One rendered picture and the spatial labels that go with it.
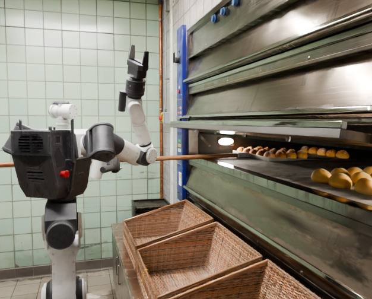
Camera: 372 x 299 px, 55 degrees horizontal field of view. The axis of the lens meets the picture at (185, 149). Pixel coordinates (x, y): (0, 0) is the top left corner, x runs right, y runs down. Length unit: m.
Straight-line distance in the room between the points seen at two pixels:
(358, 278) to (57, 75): 2.93
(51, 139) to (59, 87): 1.98
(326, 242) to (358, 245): 0.14
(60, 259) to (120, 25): 2.38
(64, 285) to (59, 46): 2.27
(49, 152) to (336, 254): 1.10
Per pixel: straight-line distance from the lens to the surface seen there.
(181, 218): 2.66
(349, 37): 1.20
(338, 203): 1.22
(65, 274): 1.82
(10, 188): 3.54
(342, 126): 0.97
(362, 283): 1.18
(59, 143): 1.53
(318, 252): 1.32
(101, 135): 1.53
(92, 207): 3.53
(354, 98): 1.14
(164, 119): 3.17
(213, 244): 2.08
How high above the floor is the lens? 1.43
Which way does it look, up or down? 5 degrees down
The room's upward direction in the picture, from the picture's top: straight up
